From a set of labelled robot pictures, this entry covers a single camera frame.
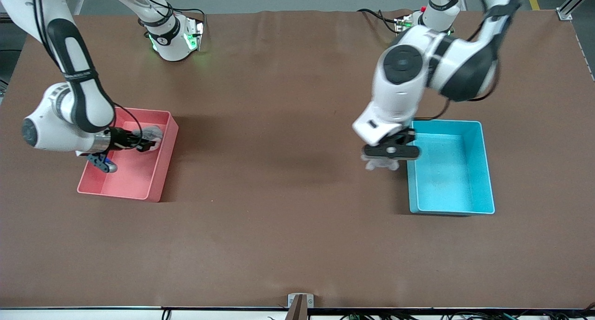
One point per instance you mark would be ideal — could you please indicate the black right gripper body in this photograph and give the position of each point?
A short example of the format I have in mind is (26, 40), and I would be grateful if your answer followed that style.
(122, 138)

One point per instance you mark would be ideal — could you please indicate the grey plush toy with face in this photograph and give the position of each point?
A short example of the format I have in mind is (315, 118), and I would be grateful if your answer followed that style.
(151, 133)

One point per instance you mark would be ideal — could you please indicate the grey plush toy plain back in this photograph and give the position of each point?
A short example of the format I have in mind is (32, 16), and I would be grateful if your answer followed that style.
(381, 165)

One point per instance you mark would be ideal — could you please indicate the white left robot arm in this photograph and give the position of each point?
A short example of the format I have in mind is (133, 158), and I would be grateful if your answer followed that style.
(404, 101)

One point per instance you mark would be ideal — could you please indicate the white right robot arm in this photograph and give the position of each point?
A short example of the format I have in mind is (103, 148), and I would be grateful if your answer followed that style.
(56, 134)

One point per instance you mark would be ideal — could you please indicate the pink plastic box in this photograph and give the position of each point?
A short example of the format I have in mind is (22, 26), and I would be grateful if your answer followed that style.
(135, 180)

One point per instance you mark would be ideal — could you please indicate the blue plastic box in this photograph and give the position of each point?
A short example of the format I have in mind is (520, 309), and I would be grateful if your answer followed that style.
(446, 180)

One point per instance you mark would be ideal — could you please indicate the brown table mat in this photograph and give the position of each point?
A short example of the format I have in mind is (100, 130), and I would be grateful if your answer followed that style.
(297, 245)

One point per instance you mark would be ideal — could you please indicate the grey metal mat clamp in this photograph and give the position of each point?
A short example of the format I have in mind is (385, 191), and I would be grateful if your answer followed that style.
(291, 302)

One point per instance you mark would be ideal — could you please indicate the white table edge rail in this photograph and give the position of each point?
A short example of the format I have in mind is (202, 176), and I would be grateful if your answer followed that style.
(79, 314)

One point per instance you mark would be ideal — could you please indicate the aluminium frame post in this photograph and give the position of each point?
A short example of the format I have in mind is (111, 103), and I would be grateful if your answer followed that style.
(576, 1)

